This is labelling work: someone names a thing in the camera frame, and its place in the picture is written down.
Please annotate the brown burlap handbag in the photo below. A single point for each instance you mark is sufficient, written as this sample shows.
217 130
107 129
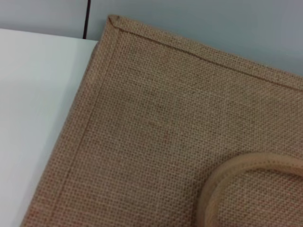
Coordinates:
154 130

